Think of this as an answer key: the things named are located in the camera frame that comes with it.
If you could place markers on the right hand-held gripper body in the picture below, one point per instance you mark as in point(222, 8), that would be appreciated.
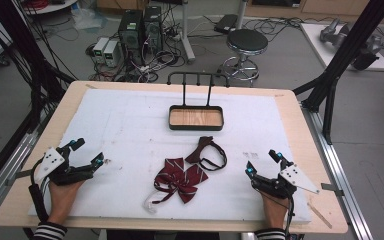
point(296, 178)

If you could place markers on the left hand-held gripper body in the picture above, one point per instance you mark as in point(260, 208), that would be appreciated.
point(51, 161)

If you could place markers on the dark red bow tie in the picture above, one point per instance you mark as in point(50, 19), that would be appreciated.
point(198, 152)

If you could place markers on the person's left hand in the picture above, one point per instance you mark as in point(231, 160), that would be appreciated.
point(61, 200)

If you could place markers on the person's right hand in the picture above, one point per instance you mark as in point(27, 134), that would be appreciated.
point(275, 211)

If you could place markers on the thin wooden stick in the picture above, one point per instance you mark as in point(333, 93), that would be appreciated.
point(320, 215)

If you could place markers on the striped dark red bow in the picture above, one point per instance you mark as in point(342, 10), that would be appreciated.
point(176, 178)

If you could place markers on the black rack with wooden tray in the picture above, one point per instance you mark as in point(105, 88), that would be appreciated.
point(196, 117)

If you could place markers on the white power supply unit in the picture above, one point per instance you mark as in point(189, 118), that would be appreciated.
point(99, 50)
point(110, 53)

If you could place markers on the white floor board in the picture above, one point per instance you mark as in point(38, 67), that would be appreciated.
point(316, 43)

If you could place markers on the black round stool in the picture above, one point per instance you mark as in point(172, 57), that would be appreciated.
point(246, 41)

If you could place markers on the black computer tower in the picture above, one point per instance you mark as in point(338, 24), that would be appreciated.
point(130, 33)
point(153, 28)

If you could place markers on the round white table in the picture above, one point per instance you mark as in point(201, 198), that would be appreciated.
point(51, 7)

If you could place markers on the flat black box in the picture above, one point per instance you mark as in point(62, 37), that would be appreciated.
point(225, 23)

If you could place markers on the white table leg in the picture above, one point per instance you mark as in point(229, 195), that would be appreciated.
point(186, 36)

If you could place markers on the grey metal bracket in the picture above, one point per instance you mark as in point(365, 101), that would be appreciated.
point(331, 189)
point(16, 176)

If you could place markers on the aluminium rail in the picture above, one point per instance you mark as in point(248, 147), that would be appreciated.
point(343, 173)
point(3, 176)

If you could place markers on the black metal frame post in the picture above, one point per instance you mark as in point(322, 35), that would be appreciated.
point(20, 40)
point(350, 43)

